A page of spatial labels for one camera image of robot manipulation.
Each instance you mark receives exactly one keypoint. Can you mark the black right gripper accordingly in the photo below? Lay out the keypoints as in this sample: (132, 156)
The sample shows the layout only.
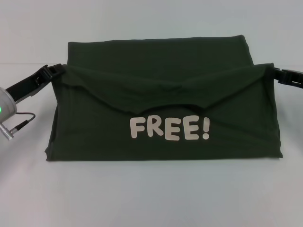
(294, 79)

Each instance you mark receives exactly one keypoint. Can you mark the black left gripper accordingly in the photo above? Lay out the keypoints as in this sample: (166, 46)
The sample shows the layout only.
(26, 86)

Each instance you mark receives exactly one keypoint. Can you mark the dark green t-shirt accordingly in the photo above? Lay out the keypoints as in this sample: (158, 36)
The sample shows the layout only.
(165, 99)

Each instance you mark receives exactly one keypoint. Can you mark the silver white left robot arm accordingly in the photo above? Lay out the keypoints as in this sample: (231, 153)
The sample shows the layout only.
(7, 106)

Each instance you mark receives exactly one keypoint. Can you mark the silver connector peg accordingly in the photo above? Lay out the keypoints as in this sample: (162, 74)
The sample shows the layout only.
(6, 131)

